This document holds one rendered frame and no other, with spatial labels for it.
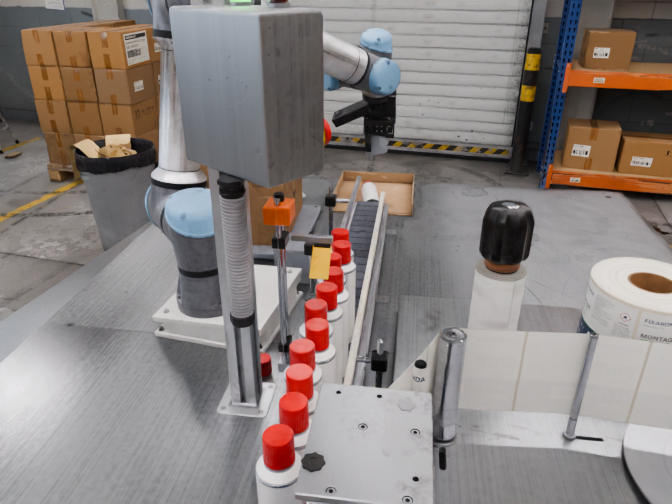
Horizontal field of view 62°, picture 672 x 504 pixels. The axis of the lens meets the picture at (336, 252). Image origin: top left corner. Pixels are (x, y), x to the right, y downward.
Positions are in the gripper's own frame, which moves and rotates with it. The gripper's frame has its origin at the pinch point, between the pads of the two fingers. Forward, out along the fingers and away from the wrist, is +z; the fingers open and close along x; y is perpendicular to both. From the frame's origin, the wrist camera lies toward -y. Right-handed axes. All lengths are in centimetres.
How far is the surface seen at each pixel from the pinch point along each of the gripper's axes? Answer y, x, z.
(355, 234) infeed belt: -1.6, -20.5, 11.0
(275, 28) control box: -3, -72, -69
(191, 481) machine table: -17, -98, -12
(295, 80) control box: -1, -72, -63
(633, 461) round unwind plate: 46, -89, -15
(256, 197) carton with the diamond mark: -27.2, -21.0, -0.8
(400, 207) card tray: 9.4, 8.9, 26.7
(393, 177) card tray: 5.9, 31.9, 32.9
